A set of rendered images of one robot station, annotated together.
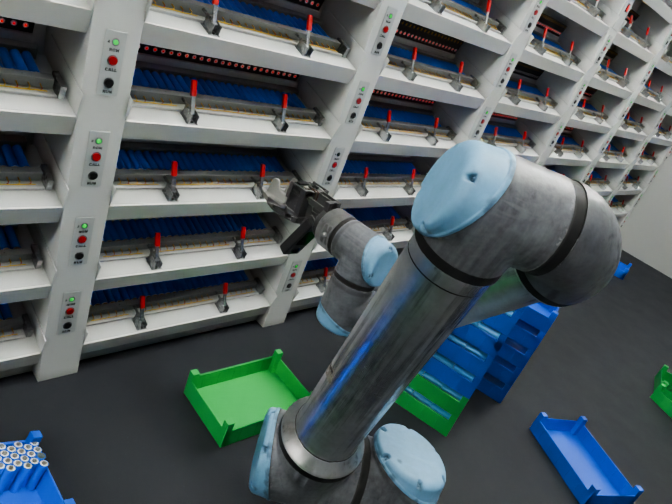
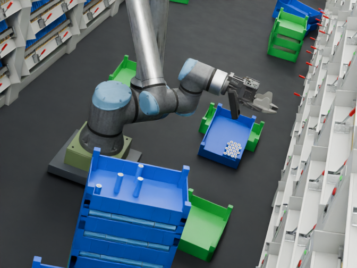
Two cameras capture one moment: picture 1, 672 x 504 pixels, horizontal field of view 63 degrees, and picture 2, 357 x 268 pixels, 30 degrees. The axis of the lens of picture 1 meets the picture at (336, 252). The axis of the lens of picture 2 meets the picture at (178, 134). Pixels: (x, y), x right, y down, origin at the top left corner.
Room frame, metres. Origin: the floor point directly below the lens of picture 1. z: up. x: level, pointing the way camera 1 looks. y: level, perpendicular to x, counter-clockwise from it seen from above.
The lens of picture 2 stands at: (2.92, -1.16, 1.68)
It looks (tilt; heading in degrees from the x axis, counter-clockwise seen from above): 31 degrees down; 150
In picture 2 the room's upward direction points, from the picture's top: 17 degrees clockwise
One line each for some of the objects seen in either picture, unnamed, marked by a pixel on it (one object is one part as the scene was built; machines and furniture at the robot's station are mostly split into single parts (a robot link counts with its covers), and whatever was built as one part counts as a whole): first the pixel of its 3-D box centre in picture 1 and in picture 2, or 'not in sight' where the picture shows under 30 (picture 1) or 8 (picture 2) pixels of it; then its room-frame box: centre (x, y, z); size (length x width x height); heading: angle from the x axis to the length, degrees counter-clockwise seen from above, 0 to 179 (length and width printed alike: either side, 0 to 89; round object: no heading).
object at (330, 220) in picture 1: (335, 230); (219, 82); (1.05, 0.02, 0.63); 0.10 x 0.05 x 0.09; 143
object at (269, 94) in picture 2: (274, 189); (268, 99); (1.15, 0.18, 0.63); 0.09 x 0.03 x 0.06; 60
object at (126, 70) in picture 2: not in sight; (133, 76); (-0.01, 0.15, 0.04); 0.30 x 0.20 x 0.08; 146
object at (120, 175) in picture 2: not in sight; (118, 183); (1.48, -0.48, 0.52); 0.02 x 0.02 x 0.06
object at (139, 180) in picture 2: not in sight; (137, 187); (1.51, -0.42, 0.52); 0.02 x 0.02 x 0.06
